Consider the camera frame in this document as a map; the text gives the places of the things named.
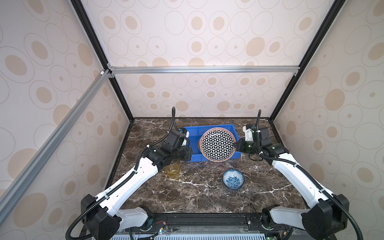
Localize geometric pattern brown rimmed plate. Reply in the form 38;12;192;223
198;127;236;162

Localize blue floral small bowl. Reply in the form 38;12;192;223
222;169;245;191

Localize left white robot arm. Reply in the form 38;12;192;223
65;107;192;240

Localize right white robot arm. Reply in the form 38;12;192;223
234;120;364;240

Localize blue plastic bin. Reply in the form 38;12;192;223
186;124;241;162

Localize yellow transparent cup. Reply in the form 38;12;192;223
165;163;181;180

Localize left slanted aluminium bar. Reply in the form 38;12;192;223
1;69;111;225

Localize horizontal aluminium frame bar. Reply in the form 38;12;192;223
110;65;300;75

